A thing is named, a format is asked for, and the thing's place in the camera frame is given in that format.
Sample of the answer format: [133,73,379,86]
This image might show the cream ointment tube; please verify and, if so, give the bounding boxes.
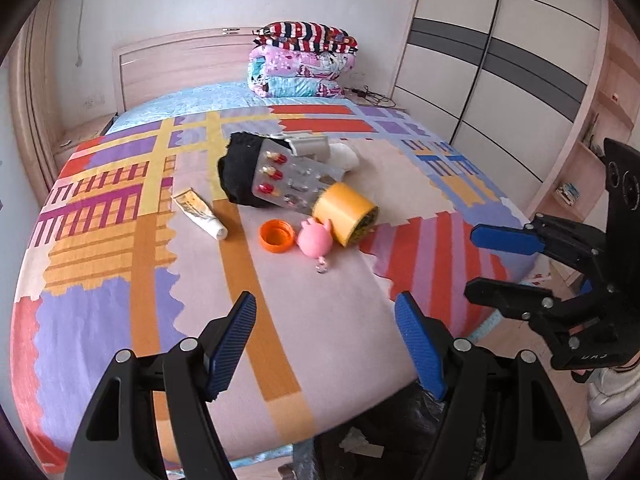
[172,188,228,242]

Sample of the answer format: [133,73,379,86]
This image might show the silver pill blister pack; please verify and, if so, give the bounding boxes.
[252,139,345,216]

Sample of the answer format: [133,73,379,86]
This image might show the orange bottle cap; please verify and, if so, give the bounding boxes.
[258,219,296,254]

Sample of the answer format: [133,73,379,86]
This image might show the light blue bed quilt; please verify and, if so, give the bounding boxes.
[106,81,397,136]

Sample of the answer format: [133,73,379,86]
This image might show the colourful patterned bed mat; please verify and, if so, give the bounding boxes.
[11,102,534,474]

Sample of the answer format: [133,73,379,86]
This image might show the white cardboard tube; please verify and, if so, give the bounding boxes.
[326,143,359,172]

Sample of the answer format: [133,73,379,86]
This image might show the pink pig toy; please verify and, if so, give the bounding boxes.
[296,217,333,274]

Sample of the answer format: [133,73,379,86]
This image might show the black trash bag bin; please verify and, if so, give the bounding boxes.
[282,382,451,479]

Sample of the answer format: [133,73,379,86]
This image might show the yellow tape roll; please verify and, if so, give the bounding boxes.
[311,182,378,247]

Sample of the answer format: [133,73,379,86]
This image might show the pink cartoon folded quilt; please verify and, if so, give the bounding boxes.
[247,46,356,98]

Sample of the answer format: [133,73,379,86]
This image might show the light wood headboard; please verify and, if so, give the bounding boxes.
[113,27,254,114]

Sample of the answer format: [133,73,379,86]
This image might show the black cables on nightstand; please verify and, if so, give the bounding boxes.
[344,84,396,109]

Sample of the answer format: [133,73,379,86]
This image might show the black knitted cloth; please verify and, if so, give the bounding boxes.
[217,131,271,208]

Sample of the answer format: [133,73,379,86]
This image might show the white grey sliding wardrobe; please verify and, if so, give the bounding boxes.
[393,0,603,208]

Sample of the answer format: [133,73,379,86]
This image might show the striped folded blanket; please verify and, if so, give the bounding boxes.
[253,21,358,54]

